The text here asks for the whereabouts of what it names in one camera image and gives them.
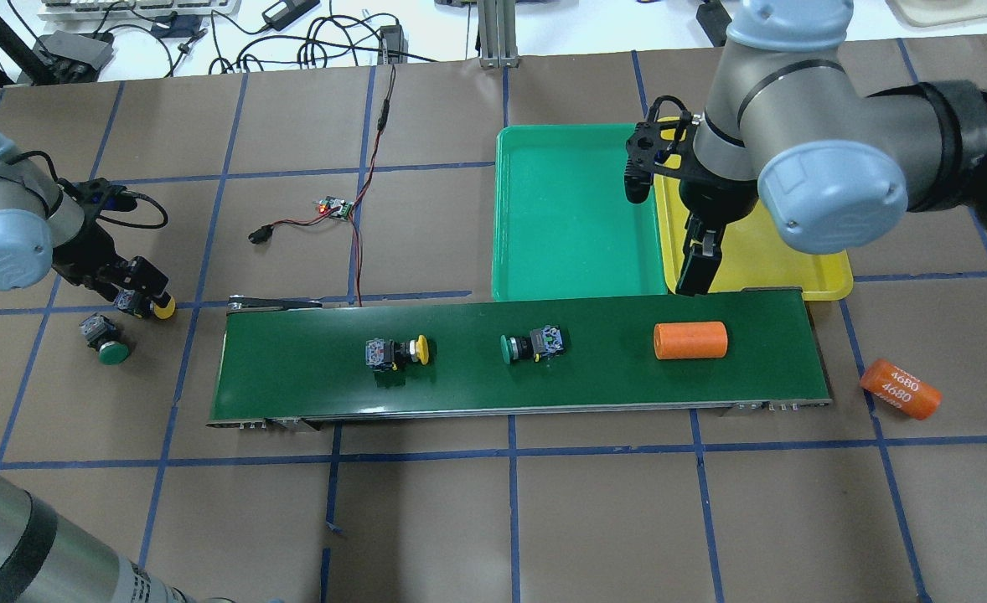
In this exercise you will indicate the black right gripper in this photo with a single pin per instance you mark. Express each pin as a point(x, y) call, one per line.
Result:
point(714, 196)

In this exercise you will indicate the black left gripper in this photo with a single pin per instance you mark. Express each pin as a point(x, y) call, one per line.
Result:
point(83, 259)

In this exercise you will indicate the yellow push button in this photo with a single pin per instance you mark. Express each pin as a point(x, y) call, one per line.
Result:
point(138, 305)
point(382, 354)

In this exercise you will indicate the green push button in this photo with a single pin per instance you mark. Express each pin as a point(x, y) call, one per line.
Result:
point(104, 337)
point(541, 343)

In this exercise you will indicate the plain orange cylinder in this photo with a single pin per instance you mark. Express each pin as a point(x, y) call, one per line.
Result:
point(690, 340)

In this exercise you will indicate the orange cylinder marked 4680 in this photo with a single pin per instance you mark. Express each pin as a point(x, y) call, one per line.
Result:
point(900, 389)

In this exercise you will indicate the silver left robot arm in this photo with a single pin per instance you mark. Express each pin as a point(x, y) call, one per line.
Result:
point(50, 224)

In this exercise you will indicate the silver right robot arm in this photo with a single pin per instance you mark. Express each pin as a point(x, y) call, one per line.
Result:
point(784, 126)

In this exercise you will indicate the yellow plastic tray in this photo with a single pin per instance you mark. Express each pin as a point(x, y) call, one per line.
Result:
point(754, 256)

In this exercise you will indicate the black barrel connector plug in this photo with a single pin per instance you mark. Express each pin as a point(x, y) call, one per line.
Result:
point(262, 235)

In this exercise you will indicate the green plastic tray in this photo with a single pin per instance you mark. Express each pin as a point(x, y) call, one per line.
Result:
point(562, 227)

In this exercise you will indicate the small motor controller board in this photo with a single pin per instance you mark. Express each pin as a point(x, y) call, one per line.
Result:
point(334, 208)

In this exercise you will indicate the green conveyor belt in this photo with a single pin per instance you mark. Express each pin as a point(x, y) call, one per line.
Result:
point(740, 350)

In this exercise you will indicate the black power adapter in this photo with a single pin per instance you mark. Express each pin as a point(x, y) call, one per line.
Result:
point(280, 15)

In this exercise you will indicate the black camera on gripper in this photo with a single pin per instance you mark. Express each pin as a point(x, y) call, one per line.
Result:
point(637, 183)

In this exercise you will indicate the aluminium frame post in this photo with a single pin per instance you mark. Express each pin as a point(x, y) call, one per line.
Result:
point(497, 34)

